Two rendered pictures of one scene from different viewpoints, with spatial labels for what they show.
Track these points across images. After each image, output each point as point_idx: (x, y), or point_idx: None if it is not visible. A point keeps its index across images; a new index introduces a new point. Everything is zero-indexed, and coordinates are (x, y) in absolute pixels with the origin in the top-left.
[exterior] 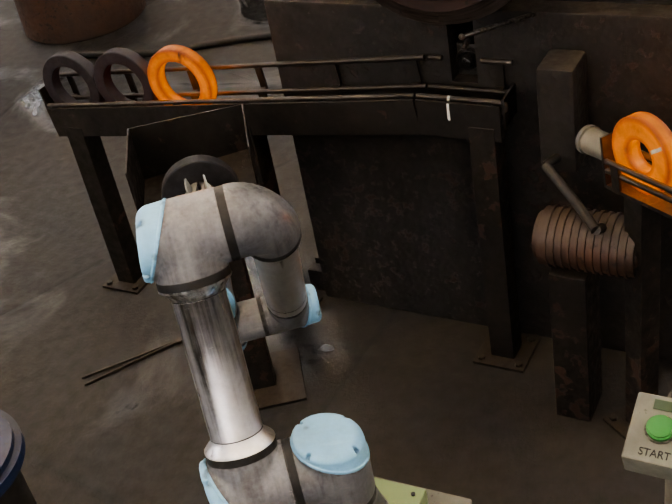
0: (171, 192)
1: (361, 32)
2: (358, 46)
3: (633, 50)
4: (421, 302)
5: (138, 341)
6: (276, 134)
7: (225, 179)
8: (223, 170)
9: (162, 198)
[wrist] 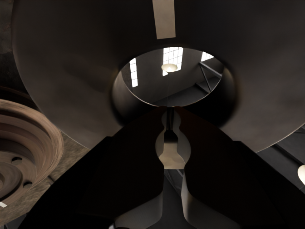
0: (258, 136)
1: (4, 24)
2: (2, 8)
3: None
4: None
5: None
6: None
7: (85, 132)
8: (91, 148)
9: (301, 126)
